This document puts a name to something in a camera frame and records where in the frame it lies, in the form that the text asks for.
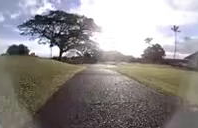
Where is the dark hedge row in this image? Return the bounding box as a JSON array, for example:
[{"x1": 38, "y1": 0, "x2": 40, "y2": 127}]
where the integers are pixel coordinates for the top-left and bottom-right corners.
[{"x1": 51, "y1": 55, "x2": 99, "y2": 65}]

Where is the dark asphalt path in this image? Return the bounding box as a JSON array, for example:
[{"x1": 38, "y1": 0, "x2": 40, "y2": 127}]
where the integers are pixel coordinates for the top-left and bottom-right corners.
[{"x1": 33, "y1": 63, "x2": 185, "y2": 128}]

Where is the huge spreading tree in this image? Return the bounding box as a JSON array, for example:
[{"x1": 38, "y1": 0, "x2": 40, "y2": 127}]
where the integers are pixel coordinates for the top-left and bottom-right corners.
[{"x1": 16, "y1": 9, "x2": 103, "y2": 60}]

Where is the small palm tree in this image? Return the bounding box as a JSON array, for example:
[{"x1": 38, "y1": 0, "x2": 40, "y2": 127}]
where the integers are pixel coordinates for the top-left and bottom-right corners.
[{"x1": 144, "y1": 37, "x2": 154, "y2": 46}]

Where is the dark round tree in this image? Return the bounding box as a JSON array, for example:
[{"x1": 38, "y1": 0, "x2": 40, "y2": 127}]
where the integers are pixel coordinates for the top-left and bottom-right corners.
[{"x1": 141, "y1": 43, "x2": 167, "y2": 64}]

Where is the green grass lawn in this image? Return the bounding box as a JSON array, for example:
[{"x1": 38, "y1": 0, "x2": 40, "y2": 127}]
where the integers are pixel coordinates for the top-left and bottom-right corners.
[
  {"x1": 0, "y1": 54, "x2": 88, "y2": 128},
  {"x1": 113, "y1": 62, "x2": 198, "y2": 113}
]

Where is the dark bushy tree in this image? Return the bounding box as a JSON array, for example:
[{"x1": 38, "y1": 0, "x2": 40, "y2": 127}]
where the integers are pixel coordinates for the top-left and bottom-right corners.
[{"x1": 5, "y1": 43, "x2": 31, "y2": 57}]

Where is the tall thin palm tree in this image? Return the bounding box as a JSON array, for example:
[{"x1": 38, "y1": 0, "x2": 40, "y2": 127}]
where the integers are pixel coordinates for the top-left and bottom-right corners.
[{"x1": 170, "y1": 25, "x2": 182, "y2": 60}]

